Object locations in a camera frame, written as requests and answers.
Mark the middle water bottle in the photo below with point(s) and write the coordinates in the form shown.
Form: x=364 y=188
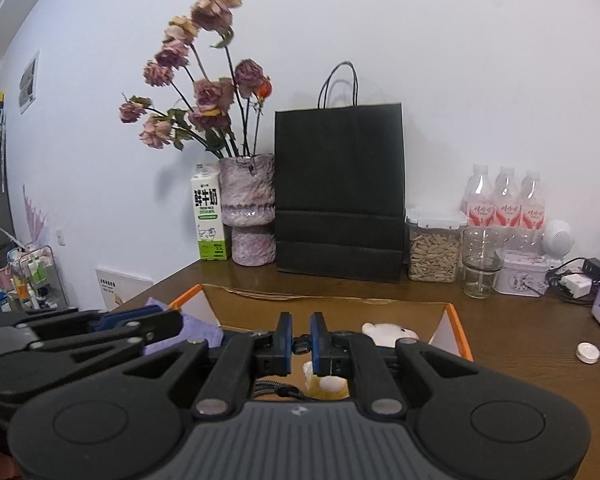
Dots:
x=507 y=206

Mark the white patterned tin box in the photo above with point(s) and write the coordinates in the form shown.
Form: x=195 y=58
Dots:
x=522 y=274

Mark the red cardboard pumpkin box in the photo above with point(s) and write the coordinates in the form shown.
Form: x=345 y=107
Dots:
x=436 y=323

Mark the water bottle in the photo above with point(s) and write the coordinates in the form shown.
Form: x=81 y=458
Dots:
x=477 y=203
x=532 y=202
x=507 y=206

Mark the yellow white plush toy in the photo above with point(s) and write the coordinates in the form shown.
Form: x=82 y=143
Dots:
x=329 y=388

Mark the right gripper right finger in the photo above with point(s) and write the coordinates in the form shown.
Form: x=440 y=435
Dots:
x=355 y=358

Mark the purple woven cloth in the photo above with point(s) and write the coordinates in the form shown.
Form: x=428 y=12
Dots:
x=199 y=322

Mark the black paper shopping bag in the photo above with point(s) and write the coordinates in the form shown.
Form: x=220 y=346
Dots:
x=340 y=191

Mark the white power adapter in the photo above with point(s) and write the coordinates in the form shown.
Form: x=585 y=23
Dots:
x=578 y=285

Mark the green white milk carton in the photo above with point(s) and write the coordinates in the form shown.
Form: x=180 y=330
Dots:
x=210 y=229

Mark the empty clear glass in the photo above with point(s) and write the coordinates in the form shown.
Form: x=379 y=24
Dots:
x=482 y=260

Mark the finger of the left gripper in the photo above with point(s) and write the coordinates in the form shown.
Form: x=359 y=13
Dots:
x=113 y=319

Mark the small white round cap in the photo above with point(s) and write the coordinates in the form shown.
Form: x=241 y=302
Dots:
x=587 y=353

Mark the purple marbled vase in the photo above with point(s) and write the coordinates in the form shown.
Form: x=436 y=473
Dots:
x=248 y=207

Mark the right water bottle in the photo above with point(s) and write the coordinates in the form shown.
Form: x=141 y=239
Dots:
x=532 y=202

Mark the white round speaker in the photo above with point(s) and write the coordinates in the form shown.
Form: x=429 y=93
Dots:
x=557 y=239

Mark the wire rack with items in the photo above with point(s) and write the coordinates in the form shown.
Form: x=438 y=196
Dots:
x=29 y=276

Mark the clear pellet storage container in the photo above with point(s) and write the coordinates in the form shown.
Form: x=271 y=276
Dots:
x=434 y=242

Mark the white calendar card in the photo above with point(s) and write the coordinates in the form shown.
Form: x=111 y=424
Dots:
x=118 y=288

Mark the dried rose bouquet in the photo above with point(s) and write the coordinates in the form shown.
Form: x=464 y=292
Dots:
x=222 y=114

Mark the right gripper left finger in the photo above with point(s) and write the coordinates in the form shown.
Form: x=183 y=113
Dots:
x=233 y=369

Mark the left water bottle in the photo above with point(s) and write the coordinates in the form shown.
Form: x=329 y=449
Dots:
x=477 y=203

